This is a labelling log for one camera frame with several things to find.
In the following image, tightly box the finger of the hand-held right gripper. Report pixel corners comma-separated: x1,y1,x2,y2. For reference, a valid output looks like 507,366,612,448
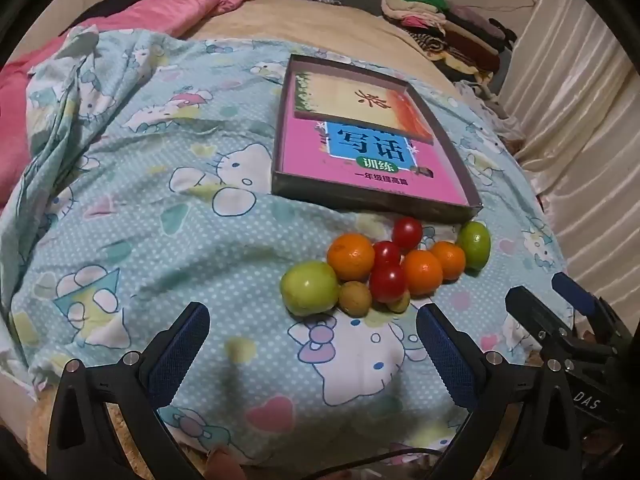
551,273,635,347
505,285,576,358

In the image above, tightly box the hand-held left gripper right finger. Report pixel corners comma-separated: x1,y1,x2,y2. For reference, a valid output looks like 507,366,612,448
416,304,586,480

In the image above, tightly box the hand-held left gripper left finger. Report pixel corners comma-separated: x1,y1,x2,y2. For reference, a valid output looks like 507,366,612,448
48,302,212,480

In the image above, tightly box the medium orange mandarin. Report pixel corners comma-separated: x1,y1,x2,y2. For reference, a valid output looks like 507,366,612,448
401,250,444,296

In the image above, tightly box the red cherry tomato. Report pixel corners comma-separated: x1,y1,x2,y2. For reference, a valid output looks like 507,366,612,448
372,241,402,268
391,217,424,250
369,264,408,304

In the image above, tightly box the small green jujube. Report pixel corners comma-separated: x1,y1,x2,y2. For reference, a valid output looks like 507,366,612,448
457,221,492,271

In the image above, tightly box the small orange mandarin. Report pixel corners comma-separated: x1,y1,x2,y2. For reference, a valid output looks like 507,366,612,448
430,241,467,281

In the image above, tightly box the large orange mandarin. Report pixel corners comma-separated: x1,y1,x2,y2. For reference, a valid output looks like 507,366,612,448
327,233,376,282

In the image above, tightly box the large green jujube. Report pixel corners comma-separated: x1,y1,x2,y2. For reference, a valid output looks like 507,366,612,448
280,261,342,317

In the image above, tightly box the shallow cardboard box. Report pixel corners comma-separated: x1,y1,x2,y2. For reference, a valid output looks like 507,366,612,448
270,54,484,224

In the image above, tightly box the light blue cartoon blanket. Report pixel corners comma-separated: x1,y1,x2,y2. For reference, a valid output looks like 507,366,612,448
0,25,571,466

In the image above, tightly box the cream satin curtain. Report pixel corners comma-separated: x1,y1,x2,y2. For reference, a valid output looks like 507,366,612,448
500,0,640,341

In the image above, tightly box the patterned bag with white liner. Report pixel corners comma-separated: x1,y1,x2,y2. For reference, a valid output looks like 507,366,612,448
457,80,528,143

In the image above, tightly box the pink exercise book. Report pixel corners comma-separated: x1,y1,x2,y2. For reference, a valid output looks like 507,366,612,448
276,110,473,206

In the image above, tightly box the cream and peach book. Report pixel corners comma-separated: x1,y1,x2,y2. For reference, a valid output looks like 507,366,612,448
292,71,436,146

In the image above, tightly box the pile of folded clothes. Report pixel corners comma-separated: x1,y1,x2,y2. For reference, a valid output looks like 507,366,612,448
382,0,518,83

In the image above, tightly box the pink quilt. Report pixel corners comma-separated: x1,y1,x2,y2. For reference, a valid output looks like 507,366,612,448
0,0,261,206

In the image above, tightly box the beige bed blanket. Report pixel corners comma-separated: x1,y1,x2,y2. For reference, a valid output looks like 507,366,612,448
185,0,466,101

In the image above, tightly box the thin wall wire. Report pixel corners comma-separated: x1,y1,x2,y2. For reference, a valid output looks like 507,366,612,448
502,0,543,16

